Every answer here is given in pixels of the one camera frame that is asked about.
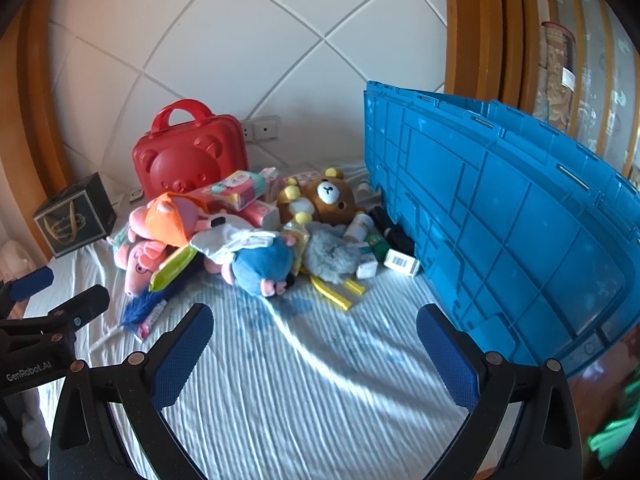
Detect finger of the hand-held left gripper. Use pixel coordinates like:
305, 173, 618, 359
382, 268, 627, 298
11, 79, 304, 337
0, 285, 111, 342
0, 266, 55, 318

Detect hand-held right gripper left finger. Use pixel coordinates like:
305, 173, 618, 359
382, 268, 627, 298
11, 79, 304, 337
47, 302, 216, 480

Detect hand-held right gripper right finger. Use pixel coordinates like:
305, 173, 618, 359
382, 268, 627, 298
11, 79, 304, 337
416, 302, 596, 480

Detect plain pink pig plush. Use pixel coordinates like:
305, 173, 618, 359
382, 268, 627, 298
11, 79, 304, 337
112, 237, 168, 296

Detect yellow edged wipes pack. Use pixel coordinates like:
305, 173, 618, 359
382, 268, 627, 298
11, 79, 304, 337
148, 247, 198, 293

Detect pink pig plush orange dress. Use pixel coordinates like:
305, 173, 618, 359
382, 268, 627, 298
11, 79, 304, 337
107, 191, 228, 261

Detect blue pig plush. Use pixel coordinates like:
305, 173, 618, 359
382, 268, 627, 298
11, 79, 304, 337
220, 232, 297, 301

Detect green jar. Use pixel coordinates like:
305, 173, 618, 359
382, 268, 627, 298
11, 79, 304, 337
365, 230, 390, 261

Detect blue plastic crate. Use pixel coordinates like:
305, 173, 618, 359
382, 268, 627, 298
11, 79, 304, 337
362, 80, 640, 378

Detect pink teal tissue pack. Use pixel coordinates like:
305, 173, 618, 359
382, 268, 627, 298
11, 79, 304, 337
187, 170, 268, 211

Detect brown bear plush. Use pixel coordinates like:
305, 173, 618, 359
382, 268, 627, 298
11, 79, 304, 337
277, 167, 366, 226

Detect small pink white tube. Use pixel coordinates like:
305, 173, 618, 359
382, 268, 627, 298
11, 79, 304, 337
137, 300, 168, 343

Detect blue feather toy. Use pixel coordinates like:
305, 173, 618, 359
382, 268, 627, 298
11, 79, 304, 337
120, 285, 173, 333

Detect black gift box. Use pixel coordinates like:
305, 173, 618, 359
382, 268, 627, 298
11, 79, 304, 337
32, 172, 118, 259

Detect white barcode box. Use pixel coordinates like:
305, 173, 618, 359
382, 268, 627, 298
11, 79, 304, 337
384, 249, 422, 277

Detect white teal medicine box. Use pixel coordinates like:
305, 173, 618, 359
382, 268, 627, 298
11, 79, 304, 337
356, 252, 380, 280

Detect white coat pig plush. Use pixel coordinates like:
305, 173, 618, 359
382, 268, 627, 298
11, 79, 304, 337
190, 222, 278, 273

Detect black bottle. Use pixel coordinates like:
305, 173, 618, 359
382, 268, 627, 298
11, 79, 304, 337
370, 206, 396, 233
384, 225, 416, 256

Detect yellow plastic strips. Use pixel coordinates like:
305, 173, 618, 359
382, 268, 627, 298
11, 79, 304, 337
307, 272, 366, 311

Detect grey fluffy plush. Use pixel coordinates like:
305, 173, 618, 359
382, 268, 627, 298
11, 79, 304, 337
302, 222, 361, 283

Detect pink white tissue pack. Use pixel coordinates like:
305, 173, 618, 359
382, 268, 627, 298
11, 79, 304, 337
237, 200, 281, 231

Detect white plastic bottle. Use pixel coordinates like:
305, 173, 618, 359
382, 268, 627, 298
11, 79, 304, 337
342, 212, 373, 242

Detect red bear carry case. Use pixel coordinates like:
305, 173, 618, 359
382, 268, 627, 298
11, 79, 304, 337
132, 99, 249, 206

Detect green cloth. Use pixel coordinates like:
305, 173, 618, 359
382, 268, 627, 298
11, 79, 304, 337
587, 365, 640, 461

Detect small pink tissue pack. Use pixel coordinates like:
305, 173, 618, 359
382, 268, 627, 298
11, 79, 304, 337
260, 167, 282, 197

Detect rolled patterned carpet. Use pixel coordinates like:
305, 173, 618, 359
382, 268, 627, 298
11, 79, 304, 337
540, 21, 578, 123

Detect frosted glass wooden partition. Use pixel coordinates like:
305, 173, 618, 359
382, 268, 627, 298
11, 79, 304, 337
545, 0, 640, 186

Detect wooden frame post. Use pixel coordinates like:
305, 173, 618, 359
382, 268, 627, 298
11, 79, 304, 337
442, 0, 543, 111
0, 0, 71, 241

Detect white wall socket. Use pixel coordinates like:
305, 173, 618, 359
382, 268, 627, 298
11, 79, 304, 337
240, 115, 280, 145

